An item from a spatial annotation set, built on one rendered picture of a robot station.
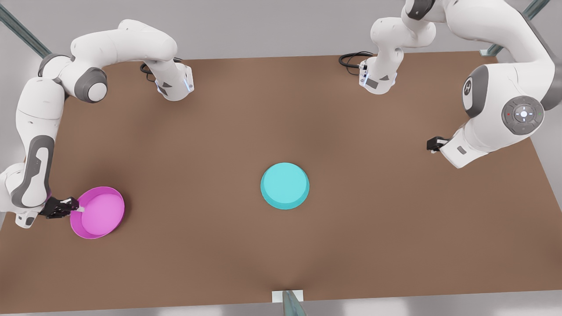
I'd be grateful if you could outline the black cable loop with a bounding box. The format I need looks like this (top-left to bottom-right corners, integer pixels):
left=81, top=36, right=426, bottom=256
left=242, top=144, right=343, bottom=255
left=140, top=57, right=183, bottom=83
left=339, top=51, right=377, bottom=76

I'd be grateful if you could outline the silver frame post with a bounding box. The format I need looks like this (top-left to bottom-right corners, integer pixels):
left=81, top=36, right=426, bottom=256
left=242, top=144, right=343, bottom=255
left=0, top=4, right=52, bottom=59
left=479, top=0, right=551, bottom=57
left=272, top=290, right=307, bottom=316

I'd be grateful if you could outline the blue plate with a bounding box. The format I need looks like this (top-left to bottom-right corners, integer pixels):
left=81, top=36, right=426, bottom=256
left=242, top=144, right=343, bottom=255
left=260, top=162, right=310, bottom=210

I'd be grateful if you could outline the pink plate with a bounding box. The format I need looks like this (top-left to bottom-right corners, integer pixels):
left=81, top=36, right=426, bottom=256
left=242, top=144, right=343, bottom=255
left=70, top=186, right=126, bottom=240

